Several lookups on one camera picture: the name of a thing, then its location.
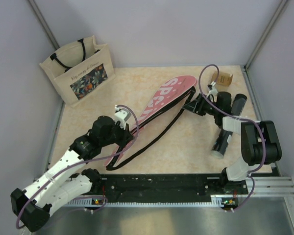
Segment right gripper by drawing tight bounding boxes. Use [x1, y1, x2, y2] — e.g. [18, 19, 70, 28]
[183, 94, 220, 117]

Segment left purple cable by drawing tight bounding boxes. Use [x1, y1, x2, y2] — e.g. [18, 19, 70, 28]
[16, 104, 141, 230]

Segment small cardboard box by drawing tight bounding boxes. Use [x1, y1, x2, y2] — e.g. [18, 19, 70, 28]
[211, 71, 233, 87]

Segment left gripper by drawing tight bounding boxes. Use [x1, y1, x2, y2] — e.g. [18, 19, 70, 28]
[100, 120, 134, 148]

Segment pink racket cover bag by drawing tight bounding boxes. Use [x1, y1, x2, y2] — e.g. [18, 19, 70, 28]
[104, 75, 197, 171]

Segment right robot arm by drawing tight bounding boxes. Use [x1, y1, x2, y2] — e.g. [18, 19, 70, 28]
[183, 92, 282, 194]

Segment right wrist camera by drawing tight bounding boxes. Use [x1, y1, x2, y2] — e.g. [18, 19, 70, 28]
[207, 81, 218, 96]

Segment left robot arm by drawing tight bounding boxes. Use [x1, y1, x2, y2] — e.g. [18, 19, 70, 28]
[10, 110, 139, 233]

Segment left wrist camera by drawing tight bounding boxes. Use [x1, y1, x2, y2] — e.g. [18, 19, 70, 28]
[114, 105, 131, 129]

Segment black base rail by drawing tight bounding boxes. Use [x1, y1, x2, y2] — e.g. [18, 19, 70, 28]
[86, 174, 248, 203]

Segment black shuttlecock tube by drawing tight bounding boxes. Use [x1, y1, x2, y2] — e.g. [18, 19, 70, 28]
[211, 94, 247, 159]

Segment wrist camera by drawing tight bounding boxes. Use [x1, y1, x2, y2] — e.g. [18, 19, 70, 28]
[114, 105, 131, 129]
[207, 81, 218, 96]

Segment purple cable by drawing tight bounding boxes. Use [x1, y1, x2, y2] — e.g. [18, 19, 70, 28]
[198, 64, 267, 212]
[16, 104, 141, 230]

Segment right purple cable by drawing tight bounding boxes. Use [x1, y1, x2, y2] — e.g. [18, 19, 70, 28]
[198, 64, 267, 212]

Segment beige floral tote bag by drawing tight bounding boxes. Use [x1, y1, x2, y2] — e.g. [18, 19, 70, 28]
[40, 36, 115, 106]

